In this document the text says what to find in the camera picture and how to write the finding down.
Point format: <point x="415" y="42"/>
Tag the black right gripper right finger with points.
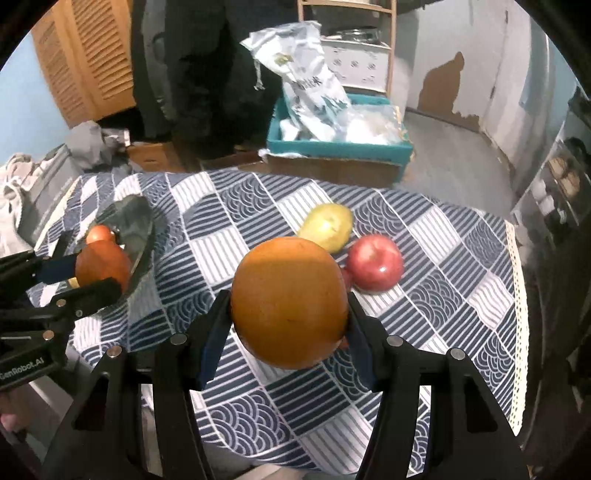
<point x="469" y="437"/>

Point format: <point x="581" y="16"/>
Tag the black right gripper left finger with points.
<point x="100" y="436"/>

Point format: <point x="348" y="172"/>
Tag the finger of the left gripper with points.
<point x="78" y="303"/>
<point x="61" y="265"/>

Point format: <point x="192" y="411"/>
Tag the orange red tomato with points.
<point x="101" y="260"/>

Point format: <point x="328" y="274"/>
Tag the small orange fruit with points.
<point x="100" y="233"/>

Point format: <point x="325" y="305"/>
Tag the dark glass fruit bowl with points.
<point x="131" y="223"/>

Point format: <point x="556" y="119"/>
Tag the large orange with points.
<point x="289" y="303"/>

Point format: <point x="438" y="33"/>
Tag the red apple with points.
<point x="348" y="278"/>
<point x="375" y="263"/>

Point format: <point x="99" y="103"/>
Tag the grey tote bag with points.
<point x="57" y="172"/>

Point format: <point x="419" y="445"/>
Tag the beige crumpled cloth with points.
<point x="18" y="175"/>

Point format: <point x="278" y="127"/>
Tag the grey crumpled clothes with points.
<point x="94" y="149"/>

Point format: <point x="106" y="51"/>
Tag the small wooden box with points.
<point x="155" y="157"/>

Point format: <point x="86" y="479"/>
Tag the blue white patterned tablecloth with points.
<point x="461" y="287"/>

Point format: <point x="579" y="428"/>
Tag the wooden louvered cabinet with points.
<point x="83" y="48"/>

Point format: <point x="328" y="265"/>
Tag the black hanging coat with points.
<point x="193" y="81"/>

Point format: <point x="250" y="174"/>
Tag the shoe rack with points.
<point x="557" y="200"/>

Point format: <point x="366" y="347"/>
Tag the yellow green pear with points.
<point x="329" y="226"/>

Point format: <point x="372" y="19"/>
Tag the brown cardboard box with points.
<point x="354" y="172"/>

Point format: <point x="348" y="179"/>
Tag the white printed plastic bag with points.
<point x="314" y="96"/>

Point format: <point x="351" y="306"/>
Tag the teal cardboard box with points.
<point x="399" y="154"/>

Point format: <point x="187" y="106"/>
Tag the clear plastic bag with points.
<point x="374" y="124"/>

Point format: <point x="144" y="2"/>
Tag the white patterned storage box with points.
<point x="359" y="65"/>

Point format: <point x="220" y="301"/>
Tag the wooden chair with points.
<point x="384" y="33"/>

